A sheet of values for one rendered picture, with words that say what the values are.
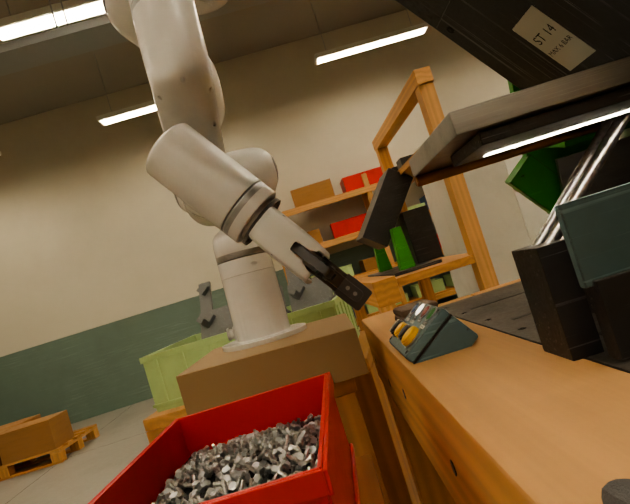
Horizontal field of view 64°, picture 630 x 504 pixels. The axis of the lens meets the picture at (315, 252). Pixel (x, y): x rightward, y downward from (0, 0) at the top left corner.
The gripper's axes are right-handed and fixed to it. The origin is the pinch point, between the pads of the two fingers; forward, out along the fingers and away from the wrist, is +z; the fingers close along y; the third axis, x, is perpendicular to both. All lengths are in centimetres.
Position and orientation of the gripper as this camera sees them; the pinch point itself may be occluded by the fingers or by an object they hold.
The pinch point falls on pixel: (353, 292)
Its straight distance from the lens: 66.0
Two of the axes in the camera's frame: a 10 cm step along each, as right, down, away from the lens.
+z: 7.9, 6.1, -0.3
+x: 6.1, -7.9, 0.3
